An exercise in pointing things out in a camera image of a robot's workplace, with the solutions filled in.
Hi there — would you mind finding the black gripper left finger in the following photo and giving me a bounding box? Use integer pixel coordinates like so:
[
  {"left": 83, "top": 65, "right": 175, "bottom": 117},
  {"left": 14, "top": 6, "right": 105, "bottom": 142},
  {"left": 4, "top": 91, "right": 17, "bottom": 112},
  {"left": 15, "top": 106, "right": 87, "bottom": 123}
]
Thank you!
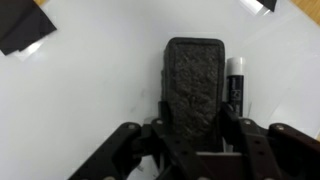
[{"left": 68, "top": 99, "right": 208, "bottom": 180}]

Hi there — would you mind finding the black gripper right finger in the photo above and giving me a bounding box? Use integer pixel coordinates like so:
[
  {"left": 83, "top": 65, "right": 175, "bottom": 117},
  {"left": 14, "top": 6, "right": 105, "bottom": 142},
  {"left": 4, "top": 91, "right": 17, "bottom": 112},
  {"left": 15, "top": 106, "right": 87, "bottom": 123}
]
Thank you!
[{"left": 218, "top": 103, "right": 320, "bottom": 180}]

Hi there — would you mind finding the black felt eraser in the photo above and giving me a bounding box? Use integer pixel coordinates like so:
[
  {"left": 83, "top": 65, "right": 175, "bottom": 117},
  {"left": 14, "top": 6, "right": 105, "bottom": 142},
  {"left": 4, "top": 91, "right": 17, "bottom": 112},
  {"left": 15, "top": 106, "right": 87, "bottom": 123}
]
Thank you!
[{"left": 159, "top": 37, "right": 226, "bottom": 151}]

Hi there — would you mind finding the white whiteboard sheet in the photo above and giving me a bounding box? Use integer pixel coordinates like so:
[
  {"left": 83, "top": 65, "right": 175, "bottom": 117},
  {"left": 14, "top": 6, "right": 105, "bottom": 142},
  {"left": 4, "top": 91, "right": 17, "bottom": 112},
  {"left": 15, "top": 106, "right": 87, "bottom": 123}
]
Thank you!
[{"left": 0, "top": 0, "right": 320, "bottom": 180}]

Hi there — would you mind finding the white black whiteboard marker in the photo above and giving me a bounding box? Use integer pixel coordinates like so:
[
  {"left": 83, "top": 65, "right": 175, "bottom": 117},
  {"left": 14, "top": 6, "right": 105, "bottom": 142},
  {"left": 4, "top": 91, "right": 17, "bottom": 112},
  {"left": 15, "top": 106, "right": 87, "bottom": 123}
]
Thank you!
[{"left": 223, "top": 56, "right": 252, "bottom": 118}]

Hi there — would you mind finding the black tape square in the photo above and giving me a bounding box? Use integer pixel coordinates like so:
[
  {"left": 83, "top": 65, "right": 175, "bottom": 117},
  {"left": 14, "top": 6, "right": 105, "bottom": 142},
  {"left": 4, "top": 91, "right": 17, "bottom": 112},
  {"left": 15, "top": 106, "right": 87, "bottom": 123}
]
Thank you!
[
  {"left": 0, "top": 0, "right": 58, "bottom": 57},
  {"left": 254, "top": 0, "right": 278, "bottom": 13}
]

